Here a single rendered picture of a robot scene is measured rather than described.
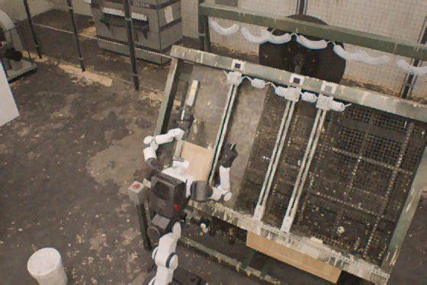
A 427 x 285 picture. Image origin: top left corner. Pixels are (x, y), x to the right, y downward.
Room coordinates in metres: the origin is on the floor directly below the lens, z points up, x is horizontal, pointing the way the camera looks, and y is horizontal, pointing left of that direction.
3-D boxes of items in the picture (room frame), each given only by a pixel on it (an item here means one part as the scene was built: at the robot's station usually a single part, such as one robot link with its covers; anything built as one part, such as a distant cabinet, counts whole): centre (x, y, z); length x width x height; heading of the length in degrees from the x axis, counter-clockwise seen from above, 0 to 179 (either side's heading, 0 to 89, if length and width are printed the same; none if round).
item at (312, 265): (1.87, -0.75, 0.52); 0.90 x 0.02 x 0.55; 61
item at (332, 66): (2.86, -0.78, 1.85); 0.80 x 0.06 x 0.80; 61
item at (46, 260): (1.78, 1.53, 0.24); 0.32 x 0.30 x 0.47; 60
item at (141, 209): (2.20, 0.65, 0.38); 0.06 x 0.06 x 0.75; 61
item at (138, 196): (2.20, 0.65, 0.84); 0.12 x 0.12 x 0.18; 61
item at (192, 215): (2.05, 0.23, 0.69); 0.50 x 0.14 x 0.24; 61
